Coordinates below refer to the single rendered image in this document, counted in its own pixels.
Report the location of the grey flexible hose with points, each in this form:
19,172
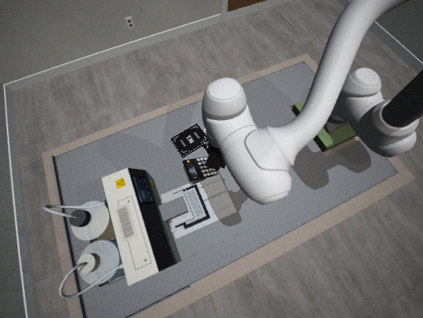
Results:
92,285

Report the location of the black rectangular frame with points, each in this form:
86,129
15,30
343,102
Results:
189,140

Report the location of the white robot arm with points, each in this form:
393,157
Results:
259,159

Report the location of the grey curved hose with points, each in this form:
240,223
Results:
46,208

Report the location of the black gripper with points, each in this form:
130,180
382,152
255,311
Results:
209,148

